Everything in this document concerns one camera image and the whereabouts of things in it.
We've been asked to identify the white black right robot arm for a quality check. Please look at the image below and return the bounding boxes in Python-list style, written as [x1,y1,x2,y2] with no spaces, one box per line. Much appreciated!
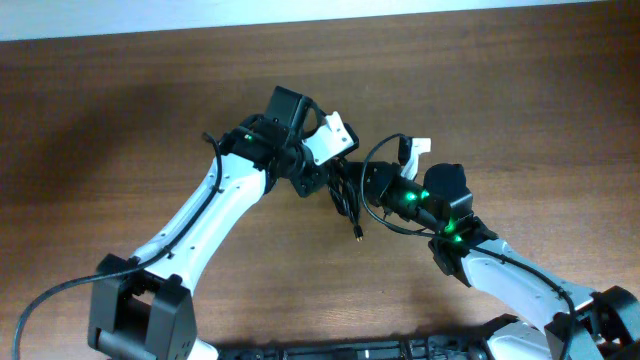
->
[347,162,639,359]

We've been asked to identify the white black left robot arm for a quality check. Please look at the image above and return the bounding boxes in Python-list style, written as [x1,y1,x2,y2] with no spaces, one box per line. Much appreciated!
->
[87,86,359,359]

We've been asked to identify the black USB cable bundle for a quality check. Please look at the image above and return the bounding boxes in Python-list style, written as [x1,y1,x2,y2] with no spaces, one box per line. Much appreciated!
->
[325,157,365,243]

